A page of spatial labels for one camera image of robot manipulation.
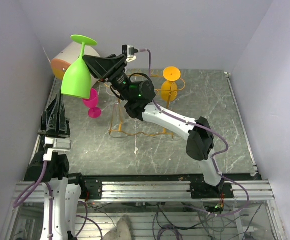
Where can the green plastic goblet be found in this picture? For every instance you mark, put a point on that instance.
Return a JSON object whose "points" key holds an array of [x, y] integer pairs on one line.
{"points": [[77, 80]]}

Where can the white cloth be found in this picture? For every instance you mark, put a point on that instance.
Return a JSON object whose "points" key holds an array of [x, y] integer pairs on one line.
{"points": [[122, 231]]}

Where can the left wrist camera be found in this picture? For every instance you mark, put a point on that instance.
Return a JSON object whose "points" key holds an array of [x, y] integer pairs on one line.
{"points": [[52, 145]]}

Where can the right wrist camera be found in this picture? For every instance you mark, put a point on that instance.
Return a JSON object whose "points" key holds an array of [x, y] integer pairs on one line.
{"points": [[130, 52]]}

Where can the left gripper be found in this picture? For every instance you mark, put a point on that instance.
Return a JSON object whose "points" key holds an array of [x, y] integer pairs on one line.
{"points": [[54, 123]]}

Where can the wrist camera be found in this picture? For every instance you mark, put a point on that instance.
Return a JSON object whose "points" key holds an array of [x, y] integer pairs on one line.
{"points": [[130, 52], [52, 145]]}

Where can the orange plastic goblet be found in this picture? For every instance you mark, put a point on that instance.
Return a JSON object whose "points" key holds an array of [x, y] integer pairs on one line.
{"points": [[169, 89]]}

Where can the cream cylindrical box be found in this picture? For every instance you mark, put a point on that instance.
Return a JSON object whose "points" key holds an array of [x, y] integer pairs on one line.
{"points": [[65, 59]]}

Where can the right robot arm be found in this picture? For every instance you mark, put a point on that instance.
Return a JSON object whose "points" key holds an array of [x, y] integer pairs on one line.
{"points": [[140, 104]]}

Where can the pink plastic goblet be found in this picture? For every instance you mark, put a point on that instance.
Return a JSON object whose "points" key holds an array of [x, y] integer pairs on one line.
{"points": [[92, 103]]}

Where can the gold wire glass rack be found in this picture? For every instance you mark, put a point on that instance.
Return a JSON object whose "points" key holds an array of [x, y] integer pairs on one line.
{"points": [[152, 111]]}

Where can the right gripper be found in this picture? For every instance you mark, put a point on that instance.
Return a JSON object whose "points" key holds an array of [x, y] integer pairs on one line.
{"points": [[106, 69]]}

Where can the clear wine glass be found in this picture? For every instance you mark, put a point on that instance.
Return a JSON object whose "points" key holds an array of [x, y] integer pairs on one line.
{"points": [[118, 114]]}

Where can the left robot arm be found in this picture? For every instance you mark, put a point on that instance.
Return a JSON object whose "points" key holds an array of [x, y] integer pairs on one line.
{"points": [[49, 169]]}

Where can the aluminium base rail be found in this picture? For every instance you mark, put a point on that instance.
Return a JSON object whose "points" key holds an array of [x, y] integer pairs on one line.
{"points": [[175, 191]]}

